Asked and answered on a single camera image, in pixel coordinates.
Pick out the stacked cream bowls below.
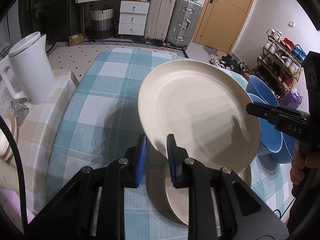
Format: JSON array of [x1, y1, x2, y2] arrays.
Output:
[[0, 113, 18, 163]]

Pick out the cream plate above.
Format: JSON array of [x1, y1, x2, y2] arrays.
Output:
[[164, 163, 252, 228], [138, 60, 260, 173]]

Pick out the metal phone stand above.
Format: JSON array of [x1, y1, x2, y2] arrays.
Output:
[[10, 101, 30, 126]]

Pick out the yellow wooden door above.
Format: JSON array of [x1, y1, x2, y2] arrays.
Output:
[[194, 0, 254, 53]]

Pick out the black cable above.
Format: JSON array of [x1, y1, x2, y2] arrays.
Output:
[[0, 115, 28, 230]]

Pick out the patterned rug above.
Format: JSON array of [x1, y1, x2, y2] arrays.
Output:
[[47, 40, 188, 80]]

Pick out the cream cup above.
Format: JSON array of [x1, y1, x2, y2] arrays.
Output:
[[0, 160, 19, 192]]

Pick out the silver grey suitcase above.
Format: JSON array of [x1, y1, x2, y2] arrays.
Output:
[[165, 0, 202, 50]]

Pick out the white electric kettle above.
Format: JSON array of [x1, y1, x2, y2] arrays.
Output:
[[1, 31, 57, 105]]

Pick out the cardboard box on floor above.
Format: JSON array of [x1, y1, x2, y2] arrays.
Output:
[[69, 34, 84, 47]]

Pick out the cream plate on table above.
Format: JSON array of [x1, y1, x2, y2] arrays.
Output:
[[164, 163, 252, 228]]

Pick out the right hand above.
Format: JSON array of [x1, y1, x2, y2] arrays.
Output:
[[290, 140, 320, 187]]

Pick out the shoe rack with shoes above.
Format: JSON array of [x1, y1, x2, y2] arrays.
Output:
[[253, 28, 306, 100]]

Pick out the teal plaid tablecloth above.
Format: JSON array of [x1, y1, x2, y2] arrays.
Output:
[[44, 47, 293, 240]]

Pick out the beige suitcase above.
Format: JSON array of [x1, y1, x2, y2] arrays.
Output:
[[144, 0, 176, 42]]

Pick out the white drawer cabinet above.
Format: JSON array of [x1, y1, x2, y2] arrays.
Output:
[[118, 1, 150, 36]]

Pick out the woven laundry basket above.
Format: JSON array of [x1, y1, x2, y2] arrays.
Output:
[[89, 5, 114, 40]]

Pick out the beige plaid tablecloth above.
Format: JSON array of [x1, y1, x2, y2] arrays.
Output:
[[17, 69, 79, 214]]

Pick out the wall light switch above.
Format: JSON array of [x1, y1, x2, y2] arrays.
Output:
[[288, 21, 295, 28]]

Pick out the purple rolled mat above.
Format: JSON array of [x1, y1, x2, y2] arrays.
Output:
[[279, 88, 303, 109]]

